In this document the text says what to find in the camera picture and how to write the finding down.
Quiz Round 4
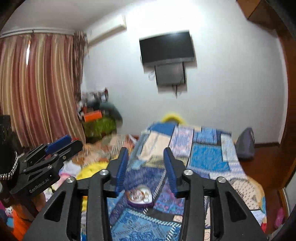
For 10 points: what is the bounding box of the yellow fluffy cushion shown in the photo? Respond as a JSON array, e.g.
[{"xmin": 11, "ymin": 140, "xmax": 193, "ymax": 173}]
[{"xmin": 161, "ymin": 113, "xmax": 186, "ymax": 125}]

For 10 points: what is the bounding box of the blue patchwork bedspread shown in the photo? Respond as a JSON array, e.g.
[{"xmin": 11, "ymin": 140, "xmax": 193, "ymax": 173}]
[{"xmin": 81, "ymin": 122, "xmax": 269, "ymax": 241}]

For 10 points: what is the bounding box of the dark grey pillow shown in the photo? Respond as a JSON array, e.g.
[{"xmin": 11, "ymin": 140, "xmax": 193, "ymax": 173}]
[{"xmin": 235, "ymin": 127, "xmax": 255, "ymax": 160}]

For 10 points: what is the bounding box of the striped red curtain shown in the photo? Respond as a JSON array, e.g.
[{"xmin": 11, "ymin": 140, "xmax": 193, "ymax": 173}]
[{"xmin": 1, "ymin": 33, "xmax": 86, "ymax": 147}]

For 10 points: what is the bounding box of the yellow cartoon blanket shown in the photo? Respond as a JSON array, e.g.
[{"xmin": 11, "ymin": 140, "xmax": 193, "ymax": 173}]
[{"xmin": 76, "ymin": 162, "xmax": 108, "ymax": 180}]

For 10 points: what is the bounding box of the purple heart-shaped jewelry box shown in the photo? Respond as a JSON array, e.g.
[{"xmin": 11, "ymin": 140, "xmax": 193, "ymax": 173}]
[{"xmin": 125, "ymin": 184, "xmax": 154, "ymax": 208}]

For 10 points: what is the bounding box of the green covered stand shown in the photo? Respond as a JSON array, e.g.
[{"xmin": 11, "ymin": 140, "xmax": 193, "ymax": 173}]
[{"xmin": 82, "ymin": 116, "xmax": 116, "ymax": 139}]

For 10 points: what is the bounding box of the orange shoe box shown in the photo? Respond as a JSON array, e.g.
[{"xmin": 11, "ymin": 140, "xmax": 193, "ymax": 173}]
[{"xmin": 83, "ymin": 110, "xmax": 102, "ymax": 122}]

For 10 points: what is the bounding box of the grey clothes pile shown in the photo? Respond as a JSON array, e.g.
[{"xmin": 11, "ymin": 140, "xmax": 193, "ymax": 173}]
[{"xmin": 77, "ymin": 88, "xmax": 122, "ymax": 122}]

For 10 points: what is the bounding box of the brown wooden door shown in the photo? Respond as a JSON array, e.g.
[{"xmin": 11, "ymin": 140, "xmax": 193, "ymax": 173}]
[{"xmin": 275, "ymin": 27, "xmax": 296, "ymax": 200}]

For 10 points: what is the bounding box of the brown wooden wardrobe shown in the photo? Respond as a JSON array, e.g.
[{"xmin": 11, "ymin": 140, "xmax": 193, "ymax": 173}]
[{"xmin": 237, "ymin": 0, "xmax": 283, "ymax": 30}]

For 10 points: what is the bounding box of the white air conditioner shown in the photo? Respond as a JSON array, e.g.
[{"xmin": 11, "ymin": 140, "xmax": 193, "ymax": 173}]
[{"xmin": 86, "ymin": 14, "xmax": 127, "ymax": 47}]

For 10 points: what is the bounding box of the black wall television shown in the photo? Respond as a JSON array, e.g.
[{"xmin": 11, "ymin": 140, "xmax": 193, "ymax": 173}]
[{"xmin": 139, "ymin": 31, "xmax": 195, "ymax": 67}]

